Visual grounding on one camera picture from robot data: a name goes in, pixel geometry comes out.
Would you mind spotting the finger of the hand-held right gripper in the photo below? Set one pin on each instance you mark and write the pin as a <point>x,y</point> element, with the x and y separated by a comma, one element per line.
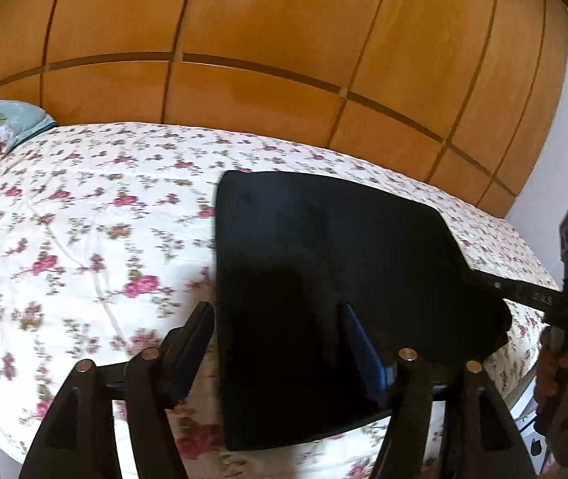
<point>513,292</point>

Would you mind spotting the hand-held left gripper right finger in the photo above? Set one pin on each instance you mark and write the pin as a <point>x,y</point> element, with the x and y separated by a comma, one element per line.
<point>366,359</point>

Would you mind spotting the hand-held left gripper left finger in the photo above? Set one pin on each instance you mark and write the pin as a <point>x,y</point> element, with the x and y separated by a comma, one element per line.
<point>191,354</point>

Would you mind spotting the black pants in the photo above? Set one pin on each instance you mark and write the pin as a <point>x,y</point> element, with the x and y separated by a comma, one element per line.
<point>313,259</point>

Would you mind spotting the floral bedsheet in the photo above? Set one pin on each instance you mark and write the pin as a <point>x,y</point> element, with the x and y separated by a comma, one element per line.
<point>89,259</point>

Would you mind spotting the wooden wardrobe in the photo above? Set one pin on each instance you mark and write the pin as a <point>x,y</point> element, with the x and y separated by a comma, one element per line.
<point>264,20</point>

